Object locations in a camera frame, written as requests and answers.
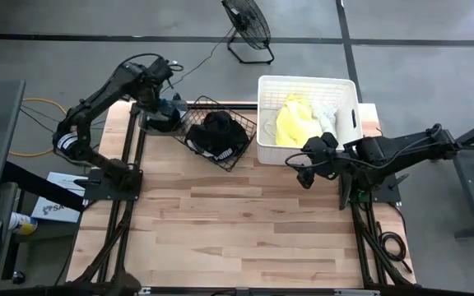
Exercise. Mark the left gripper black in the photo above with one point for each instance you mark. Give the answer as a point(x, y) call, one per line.
point(152, 94)

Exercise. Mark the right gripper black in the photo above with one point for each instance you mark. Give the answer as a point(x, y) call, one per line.
point(321, 150)

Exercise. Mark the neon yellow garment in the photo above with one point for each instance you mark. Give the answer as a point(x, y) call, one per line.
point(296, 123)

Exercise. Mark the black garment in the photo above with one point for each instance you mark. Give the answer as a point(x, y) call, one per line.
point(220, 131)

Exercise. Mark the dark Puma waistband garment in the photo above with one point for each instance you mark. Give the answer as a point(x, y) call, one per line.
point(222, 155)

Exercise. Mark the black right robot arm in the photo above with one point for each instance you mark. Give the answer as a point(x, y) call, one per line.
point(401, 148)

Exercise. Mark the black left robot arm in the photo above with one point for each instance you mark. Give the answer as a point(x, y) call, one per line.
point(97, 98)

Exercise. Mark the white perforated plastic basket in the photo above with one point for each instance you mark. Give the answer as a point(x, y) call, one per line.
point(270, 152)

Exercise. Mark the black floor fan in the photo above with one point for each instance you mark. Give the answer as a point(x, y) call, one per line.
point(251, 24)

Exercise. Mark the white paper box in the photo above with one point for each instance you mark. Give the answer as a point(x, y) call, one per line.
point(56, 205)

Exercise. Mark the black diagonal bar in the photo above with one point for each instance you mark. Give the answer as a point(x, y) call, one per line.
point(39, 185)

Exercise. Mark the white yellow spray can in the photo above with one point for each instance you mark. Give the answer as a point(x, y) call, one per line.
point(23, 224)

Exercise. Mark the small black knob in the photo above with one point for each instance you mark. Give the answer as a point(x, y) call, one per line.
point(18, 278)

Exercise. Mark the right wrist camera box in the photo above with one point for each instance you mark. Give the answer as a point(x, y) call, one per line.
point(306, 178)

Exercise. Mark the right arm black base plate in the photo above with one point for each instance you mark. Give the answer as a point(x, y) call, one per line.
point(385, 193)

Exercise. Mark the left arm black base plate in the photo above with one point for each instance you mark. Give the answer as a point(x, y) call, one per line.
point(97, 191)

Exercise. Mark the black aluminium table frame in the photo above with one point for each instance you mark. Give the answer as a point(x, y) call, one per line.
point(117, 255)

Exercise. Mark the silver metal bracket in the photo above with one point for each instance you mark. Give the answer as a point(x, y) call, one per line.
point(145, 291)
point(356, 292)

